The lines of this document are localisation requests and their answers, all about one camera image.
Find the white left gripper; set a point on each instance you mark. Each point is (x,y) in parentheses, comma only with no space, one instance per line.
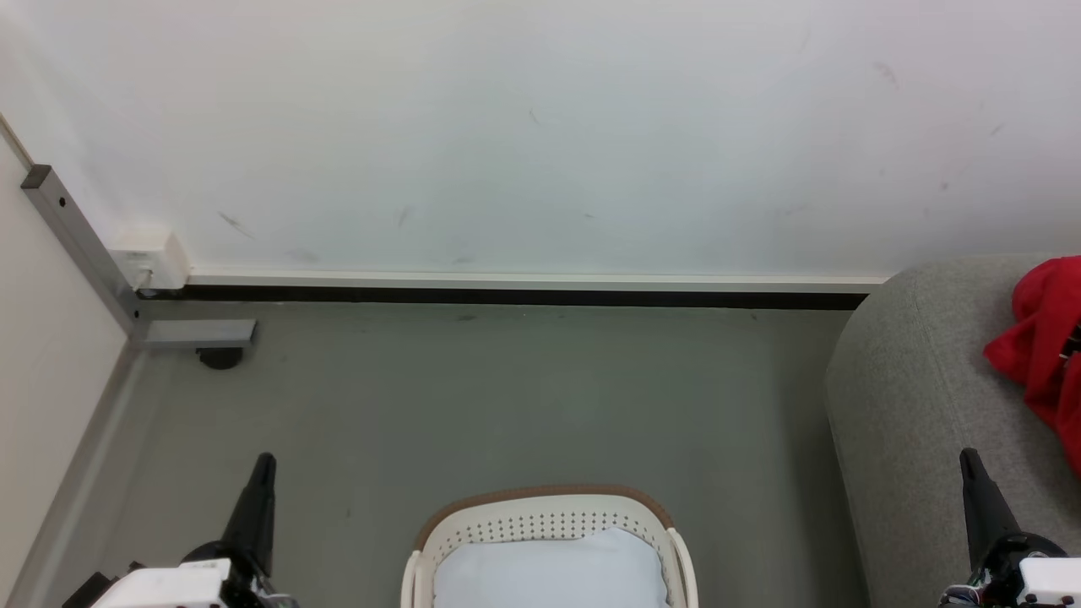
(169,584)

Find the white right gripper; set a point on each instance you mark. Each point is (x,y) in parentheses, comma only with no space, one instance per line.
(1030,574)

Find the red jersey black white print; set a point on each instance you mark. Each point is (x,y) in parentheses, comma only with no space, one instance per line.
(1047,355)

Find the white laundry basket brown rim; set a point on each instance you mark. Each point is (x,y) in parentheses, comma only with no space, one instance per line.
(540,511)

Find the grey fabric sofa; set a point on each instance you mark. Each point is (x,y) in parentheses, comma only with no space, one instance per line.
(920,405)

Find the black round caster foot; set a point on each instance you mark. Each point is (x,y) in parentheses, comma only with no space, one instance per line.
(220,358)

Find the light blue garment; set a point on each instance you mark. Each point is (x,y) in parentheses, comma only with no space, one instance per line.
(549,574)

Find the white black baseboard strip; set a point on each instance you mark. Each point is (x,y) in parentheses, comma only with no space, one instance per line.
(507,287)

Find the white wall outlet box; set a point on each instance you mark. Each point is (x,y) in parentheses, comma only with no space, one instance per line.
(152,262)

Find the grey metal frame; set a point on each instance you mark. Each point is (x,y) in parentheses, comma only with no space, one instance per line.
(84,253)

